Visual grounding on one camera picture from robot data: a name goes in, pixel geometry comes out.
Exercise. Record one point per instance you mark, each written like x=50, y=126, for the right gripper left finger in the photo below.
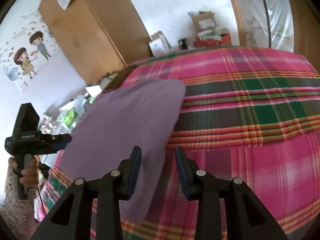
x=70, y=217

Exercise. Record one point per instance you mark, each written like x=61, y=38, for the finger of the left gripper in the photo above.
x=59, y=142

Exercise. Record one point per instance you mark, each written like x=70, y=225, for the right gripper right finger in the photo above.
x=246, y=216

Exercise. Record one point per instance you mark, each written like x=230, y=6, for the purple fleece garment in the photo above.
x=142, y=115

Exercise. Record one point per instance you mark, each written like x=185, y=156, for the floral sleeve forearm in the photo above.
x=18, y=215

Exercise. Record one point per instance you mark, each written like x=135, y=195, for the folding side table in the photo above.
x=80, y=103

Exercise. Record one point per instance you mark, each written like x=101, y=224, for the person left hand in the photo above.
x=29, y=175

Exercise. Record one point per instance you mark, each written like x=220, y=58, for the green tissue pack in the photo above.
x=69, y=117

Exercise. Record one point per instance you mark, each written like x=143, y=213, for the black smartphone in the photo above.
x=119, y=78

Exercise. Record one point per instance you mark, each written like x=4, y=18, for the pink plaid bed cover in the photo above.
x=251, y=113

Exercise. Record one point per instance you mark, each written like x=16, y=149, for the wooden wardrobe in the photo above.
x=98, y=37

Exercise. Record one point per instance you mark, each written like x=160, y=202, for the white small box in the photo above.
x=159, y=44

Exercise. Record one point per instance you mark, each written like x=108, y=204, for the red box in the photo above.
x=212, y=40

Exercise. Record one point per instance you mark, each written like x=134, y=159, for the brown cardboard box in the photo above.
x=202, y=20

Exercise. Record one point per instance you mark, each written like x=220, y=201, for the wooden door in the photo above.
x=306, y=30

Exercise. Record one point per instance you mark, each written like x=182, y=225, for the cartoon couple wall sticker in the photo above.
x=26, y=45

